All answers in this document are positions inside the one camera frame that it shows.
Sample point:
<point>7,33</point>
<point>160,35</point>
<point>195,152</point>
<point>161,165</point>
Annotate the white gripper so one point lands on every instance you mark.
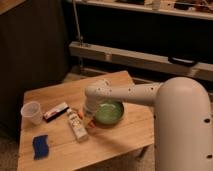
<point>88,114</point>

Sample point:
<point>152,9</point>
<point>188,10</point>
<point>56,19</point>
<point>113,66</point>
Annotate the orange pepper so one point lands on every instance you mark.
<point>91,124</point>

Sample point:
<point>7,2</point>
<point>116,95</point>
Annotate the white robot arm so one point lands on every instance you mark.
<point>183,121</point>

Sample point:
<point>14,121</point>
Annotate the green ceramic bowl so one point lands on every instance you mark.
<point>109,113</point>

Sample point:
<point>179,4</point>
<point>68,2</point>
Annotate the translucent plastic cup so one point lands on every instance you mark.
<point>32,112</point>

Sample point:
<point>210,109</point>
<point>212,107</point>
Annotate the wooden table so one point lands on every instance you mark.
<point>134,131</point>

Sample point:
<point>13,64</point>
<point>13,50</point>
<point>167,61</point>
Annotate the blue sponge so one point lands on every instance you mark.
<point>40,146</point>

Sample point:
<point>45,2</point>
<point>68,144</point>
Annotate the upper shelf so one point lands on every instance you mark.
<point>142,8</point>

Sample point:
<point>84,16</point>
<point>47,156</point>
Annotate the metal rail beam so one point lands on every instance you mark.
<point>140,60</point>

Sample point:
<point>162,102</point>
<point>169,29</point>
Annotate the black handle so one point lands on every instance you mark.
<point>186,63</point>

